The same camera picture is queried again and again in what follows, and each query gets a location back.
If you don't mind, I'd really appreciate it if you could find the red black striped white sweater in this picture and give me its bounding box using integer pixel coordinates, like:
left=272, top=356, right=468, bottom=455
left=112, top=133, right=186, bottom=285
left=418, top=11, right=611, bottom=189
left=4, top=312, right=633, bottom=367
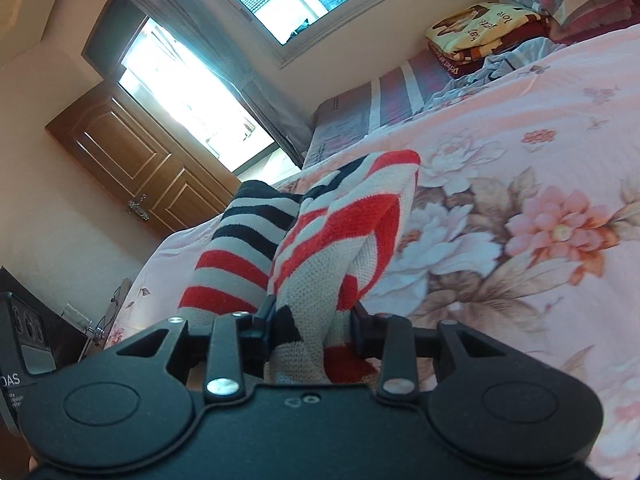
left=179, top=150, right=420, bottom=384

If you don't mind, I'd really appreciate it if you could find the dark bedside furniture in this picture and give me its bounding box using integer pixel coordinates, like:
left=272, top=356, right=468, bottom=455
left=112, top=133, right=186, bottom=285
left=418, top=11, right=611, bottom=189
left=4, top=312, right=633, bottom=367
left=1, top=268, right=88, bottom=368

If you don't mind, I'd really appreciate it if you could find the brown wooden door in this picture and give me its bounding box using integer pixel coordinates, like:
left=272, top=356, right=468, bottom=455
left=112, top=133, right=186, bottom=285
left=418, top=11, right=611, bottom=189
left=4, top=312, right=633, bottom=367
left=46, top=80, right=240, bottom=237

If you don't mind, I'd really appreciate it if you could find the pink floral bed quilt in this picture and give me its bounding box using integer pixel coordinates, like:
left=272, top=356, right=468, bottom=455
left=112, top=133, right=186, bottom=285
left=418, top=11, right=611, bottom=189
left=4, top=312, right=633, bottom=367
left=102, top=22, right=640, bottom=480

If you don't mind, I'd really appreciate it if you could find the light blue crumpled cloth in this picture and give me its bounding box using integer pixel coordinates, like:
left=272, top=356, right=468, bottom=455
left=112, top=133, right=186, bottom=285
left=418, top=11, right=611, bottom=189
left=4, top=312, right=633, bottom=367
left=424, top=37, right=565, bottom=110

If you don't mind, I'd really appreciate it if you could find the folded red yellow cartoon blanket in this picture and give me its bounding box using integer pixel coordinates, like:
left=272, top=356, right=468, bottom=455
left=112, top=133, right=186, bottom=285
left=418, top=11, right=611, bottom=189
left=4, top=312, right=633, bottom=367
left=425, top=2, right=549, bottom=78

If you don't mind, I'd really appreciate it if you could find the grey curtain left side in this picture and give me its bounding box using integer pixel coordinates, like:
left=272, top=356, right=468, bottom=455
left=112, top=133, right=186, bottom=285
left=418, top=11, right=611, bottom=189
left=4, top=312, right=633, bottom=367
left=130, top=0, right=311, bottom=167

